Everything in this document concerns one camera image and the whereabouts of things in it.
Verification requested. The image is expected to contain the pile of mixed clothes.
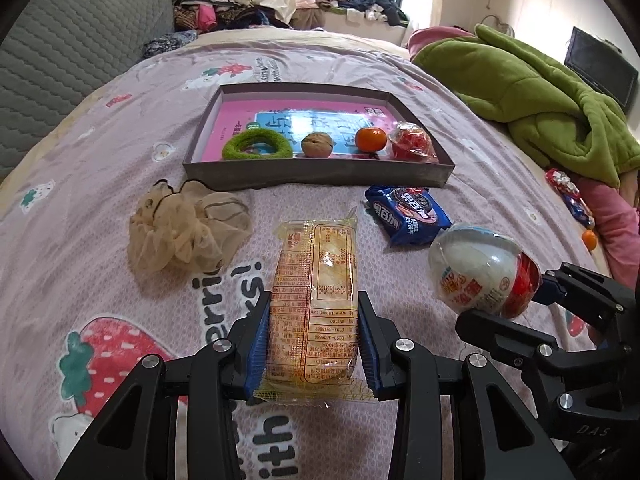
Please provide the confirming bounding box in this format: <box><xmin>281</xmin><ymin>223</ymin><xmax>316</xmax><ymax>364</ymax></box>
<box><xmin>172</xmin><ymin>0</ymin><xmax>291</xmax><ymax>33</ymax></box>

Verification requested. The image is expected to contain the pink cloth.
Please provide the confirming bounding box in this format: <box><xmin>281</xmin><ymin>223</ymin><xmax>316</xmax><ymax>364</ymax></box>
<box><xmin>575</xmin><ymin>175</ymin><xmax>640</xmax><ymax>281</ymax></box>

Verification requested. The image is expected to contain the beige mesh scrunchie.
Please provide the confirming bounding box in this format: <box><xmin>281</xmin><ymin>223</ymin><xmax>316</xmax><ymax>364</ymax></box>
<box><xmin>128</xmin><ymin>179</ymin><xmax>253</xmax><ymax>275</ymax></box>

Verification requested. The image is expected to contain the strawberry printed pink bed sheet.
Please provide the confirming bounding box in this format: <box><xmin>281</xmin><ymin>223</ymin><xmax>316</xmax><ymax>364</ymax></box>
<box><xmin>0</xmin><ymin>30</ymin><xmax>640</xmax><ymax>480</ymax></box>

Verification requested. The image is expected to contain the pink pillow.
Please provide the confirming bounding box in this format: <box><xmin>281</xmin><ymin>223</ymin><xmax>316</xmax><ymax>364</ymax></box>
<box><xmin>406</xmin><ymin>27</ymin><xmax>476</xmax><ymax>56</ymax></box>

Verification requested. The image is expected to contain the red clear toy egg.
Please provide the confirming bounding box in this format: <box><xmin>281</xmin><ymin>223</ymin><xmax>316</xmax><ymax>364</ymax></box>
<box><xmin>389</xmin><ymin>121</ymin><xmax>436</xmax><ymax>162</ymax></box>

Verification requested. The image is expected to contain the shallow grey box tray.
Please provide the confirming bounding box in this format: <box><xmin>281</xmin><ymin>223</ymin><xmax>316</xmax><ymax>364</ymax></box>
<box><xmin>182</xmin><ymin>83</ymin><xmax>456</xmax><ymax>192</ymax></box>

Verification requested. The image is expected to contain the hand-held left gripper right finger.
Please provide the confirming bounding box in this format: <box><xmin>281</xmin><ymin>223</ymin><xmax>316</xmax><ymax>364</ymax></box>
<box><xmin>356</xmin><ymin>291</ymin><xmax>576</xmax><ymax>480</ymax></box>

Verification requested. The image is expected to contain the yellow cracker packet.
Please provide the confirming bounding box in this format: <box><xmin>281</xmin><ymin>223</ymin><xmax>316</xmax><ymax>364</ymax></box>
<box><xmin>252</xmin><ymin>215</ymin><xmax>378</xmax><ymax>406</ymax></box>

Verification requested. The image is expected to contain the dark floral cloth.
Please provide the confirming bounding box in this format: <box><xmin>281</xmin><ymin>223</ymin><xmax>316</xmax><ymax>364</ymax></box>
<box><xmin>142</xmin><ymin>30</ymin><xmax>198</xmax><ymax>60</ymax></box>

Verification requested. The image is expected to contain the grey quilted headboard cover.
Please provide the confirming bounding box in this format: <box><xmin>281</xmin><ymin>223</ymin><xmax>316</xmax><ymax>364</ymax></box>
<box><xmin>0</xmin><ymin>0</ymin><xmax>176</xmax><ymax>181</ymax></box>

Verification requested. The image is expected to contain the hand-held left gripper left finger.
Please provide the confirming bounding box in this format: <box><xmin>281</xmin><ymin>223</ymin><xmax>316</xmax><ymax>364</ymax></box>
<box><xmin>55</xmin><ymin>292</ymin><xmax>273</xmax><ymax>480</ymax></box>

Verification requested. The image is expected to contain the brown walnut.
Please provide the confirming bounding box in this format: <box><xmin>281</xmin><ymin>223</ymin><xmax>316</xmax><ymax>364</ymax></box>
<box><xmin>301</xmin><ymin>132</ymin><xmax>335</xmax><ymax>157</ymax></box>

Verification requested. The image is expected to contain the white and red toy egg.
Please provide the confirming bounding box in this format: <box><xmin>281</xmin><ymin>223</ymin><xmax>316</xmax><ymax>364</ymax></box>
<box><xmin>428</xmin><ymin>223</ymin><xmax>542</xmax><ymax>320</ymax></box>

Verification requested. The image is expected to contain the green fuzzy hair tie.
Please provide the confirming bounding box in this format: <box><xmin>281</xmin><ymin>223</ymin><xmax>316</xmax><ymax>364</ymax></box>
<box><xmin>222</xmin><ymin>129</ymin><xmax>292</xmax><ymax>162</ymax></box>

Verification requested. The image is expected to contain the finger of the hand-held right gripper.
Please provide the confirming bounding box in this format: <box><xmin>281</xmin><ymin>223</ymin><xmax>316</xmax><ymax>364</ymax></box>
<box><xmin>537</xmin><ymin>261</ymin><xmax>636</xmax><ymax>313</ymax></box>
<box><xmin>455</xmin><ymin>307</ymin><xmax>561</xmax><ymax>371</ymax></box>

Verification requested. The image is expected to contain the blue cookie packet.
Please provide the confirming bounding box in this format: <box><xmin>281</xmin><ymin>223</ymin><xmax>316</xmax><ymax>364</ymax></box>
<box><xmin>364</xmin><ymin>184</ymin><xmax>453</xmax><ymax>248</ymax></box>

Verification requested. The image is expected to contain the black flat screen monitor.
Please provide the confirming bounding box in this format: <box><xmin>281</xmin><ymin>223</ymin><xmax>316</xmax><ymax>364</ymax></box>
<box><xmin>564</xmin><ymin>26</ymin><xmax>640</xmax><ymax>115</ymax></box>

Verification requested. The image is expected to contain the red and blue candy packet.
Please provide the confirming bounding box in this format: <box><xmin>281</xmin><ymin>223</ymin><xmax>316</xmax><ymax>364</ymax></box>
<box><xmin>545</xmin><ymin>169</ymin><xmax>596</xmax><ymax>228</ymax></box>

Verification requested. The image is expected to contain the green fleece blanket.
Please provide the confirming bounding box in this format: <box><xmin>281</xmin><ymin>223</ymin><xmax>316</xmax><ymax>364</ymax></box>
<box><xmin>410</xmin><ymin>24</ymin><xmax>640</xmax><ymax>188</ymax></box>

